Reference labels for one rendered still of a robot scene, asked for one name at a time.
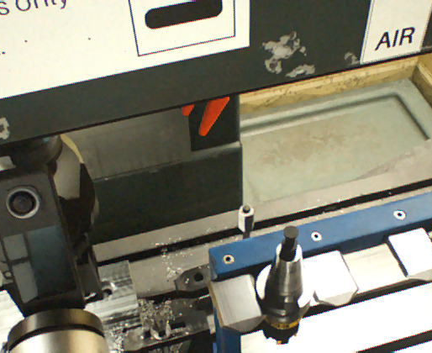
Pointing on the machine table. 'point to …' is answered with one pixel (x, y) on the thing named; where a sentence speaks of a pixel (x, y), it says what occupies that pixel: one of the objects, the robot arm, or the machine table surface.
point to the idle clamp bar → (186, 288)
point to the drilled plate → (130, 313)
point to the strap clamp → (202, 342)
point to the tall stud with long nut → (246, 220)
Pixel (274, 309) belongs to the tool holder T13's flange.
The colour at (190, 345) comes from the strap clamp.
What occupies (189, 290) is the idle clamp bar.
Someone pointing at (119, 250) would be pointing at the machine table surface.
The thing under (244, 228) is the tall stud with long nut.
